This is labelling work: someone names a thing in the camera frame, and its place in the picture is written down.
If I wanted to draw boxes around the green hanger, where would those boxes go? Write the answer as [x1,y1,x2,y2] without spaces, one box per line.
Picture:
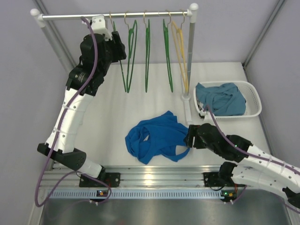
[143,11,150,93]
[124,12,138,93]
[163,10,173,93]
[109,12,127,93]

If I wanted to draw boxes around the blue tank top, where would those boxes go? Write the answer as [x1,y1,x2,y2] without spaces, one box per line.
[125,111,190,165]

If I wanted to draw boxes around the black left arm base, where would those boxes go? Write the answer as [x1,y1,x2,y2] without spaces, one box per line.
[79,172,121,188]

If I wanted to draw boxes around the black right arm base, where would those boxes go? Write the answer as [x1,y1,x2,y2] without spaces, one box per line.
[203,172,234,191]

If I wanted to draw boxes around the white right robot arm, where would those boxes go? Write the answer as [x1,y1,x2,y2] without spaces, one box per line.
[184,123,300,209]

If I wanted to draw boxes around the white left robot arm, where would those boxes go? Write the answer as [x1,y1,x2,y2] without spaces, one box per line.
[37,31,126,186]

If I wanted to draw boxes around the yellow hanger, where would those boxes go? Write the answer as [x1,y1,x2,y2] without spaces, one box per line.
[171,15,189,93]

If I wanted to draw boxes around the light blue garment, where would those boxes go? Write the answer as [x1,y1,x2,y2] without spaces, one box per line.
[195,82,246,116]

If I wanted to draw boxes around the silver clothes rack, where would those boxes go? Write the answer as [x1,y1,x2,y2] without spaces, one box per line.
[30,2,200,125]

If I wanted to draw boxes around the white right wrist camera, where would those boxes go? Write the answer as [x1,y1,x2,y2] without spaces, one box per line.
[198,107,211,119]

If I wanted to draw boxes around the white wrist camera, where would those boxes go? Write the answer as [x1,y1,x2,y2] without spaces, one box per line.
[91,15,111,38]
[198,107,211,119]

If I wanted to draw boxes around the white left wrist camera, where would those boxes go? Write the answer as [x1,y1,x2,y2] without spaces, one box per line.
[91,15,111,38]

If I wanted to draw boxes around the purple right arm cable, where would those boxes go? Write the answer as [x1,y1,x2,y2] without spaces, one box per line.
[203,105,300,215]

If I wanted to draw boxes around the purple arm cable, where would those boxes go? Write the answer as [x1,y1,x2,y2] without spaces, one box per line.
[34,16,112,207]
[203,105,300,215]

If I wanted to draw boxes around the aluminium mounting rail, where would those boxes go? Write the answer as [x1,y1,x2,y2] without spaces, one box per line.
[41,165,220,189]

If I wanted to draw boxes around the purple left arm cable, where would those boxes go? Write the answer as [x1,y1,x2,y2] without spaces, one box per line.
[34,16,112,207]

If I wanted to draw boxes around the perforated cable duct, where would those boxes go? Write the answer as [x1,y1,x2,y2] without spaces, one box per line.
[46,189,237,199]

